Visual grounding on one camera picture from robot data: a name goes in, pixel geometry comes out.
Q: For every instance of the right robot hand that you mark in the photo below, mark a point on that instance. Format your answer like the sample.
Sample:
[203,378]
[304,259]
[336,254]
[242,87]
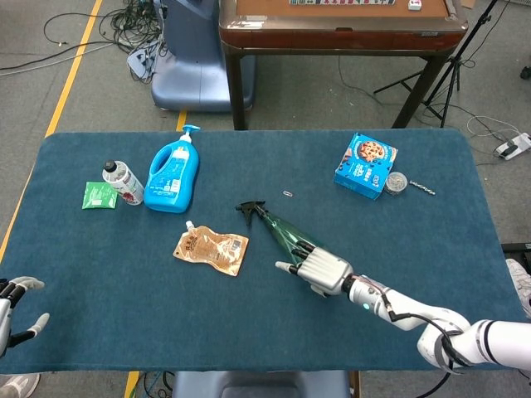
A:
[327,271]

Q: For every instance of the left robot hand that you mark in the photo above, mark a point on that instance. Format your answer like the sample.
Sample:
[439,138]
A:
[5,315]

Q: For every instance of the green transparent spray bottle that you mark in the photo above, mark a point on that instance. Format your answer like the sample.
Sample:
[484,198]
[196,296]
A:
[282,232]

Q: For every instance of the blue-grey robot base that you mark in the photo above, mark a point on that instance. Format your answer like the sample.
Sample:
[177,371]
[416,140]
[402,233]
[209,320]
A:
[261,383]

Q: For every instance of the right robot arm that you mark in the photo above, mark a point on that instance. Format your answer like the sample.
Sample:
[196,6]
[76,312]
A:
[415,309]

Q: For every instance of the white drink bottle black cap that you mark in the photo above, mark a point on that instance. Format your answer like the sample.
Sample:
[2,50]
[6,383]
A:
[124,182]

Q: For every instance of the blue detergent pump bottle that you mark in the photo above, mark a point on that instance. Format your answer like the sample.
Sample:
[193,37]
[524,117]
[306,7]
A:
[170,182]

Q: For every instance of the white sneaker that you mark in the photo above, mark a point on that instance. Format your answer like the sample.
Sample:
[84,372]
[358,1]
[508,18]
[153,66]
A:
[520,282]
[18,385]

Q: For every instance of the blue cookie box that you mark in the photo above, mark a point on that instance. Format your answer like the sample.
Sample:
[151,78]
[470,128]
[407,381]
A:
[361,170]

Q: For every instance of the round clear pin container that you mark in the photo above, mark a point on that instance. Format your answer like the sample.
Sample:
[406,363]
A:
[396,182]

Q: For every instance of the orange spout pouch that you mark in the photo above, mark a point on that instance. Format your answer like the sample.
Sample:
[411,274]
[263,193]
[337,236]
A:
[211,248]

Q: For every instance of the blue felt table cloth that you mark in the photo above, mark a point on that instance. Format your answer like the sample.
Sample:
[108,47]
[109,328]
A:
[124,311]

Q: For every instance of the metal twist drill bit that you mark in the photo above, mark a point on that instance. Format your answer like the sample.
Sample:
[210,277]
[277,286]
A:
[421,186]

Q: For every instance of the green sachet packet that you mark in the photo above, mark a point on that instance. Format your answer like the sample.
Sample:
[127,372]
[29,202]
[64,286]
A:
[97,195]

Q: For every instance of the white power strip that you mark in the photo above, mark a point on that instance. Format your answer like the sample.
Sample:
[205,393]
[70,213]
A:
[514,147]

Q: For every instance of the brown mahjong table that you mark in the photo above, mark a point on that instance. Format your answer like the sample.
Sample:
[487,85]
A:
[332,39]

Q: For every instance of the black tripod stand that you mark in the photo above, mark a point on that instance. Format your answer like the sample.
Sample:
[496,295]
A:
[455,61]

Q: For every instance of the white blue mahjong tile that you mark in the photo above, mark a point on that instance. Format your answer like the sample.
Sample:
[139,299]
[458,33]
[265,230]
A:
[415,4]

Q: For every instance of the grey power strip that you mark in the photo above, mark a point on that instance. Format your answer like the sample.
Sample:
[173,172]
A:
[139,62]

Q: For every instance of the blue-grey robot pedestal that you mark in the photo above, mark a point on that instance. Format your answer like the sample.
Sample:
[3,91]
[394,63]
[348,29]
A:
[191,62]

